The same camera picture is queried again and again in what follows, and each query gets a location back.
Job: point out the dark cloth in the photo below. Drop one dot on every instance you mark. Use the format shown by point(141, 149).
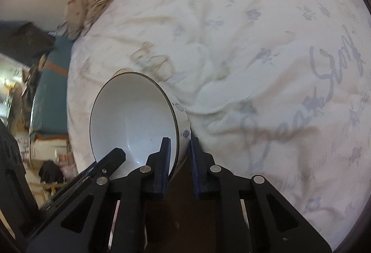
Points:
point(51, 171)

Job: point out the white floral blanket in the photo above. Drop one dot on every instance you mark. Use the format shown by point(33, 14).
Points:
point(246, 38)

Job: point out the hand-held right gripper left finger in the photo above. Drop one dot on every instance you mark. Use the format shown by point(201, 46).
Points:
point(164, 167)

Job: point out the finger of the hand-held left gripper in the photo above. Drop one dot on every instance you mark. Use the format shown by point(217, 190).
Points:
point(111, 161)

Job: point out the white bowl with fish print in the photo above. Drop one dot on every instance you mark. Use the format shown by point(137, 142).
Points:
point(130, 119)

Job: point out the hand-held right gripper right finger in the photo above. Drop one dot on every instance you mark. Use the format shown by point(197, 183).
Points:
point(195, 170)

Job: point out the teal mattress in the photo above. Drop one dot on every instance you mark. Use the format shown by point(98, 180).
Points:
point(52, 96)

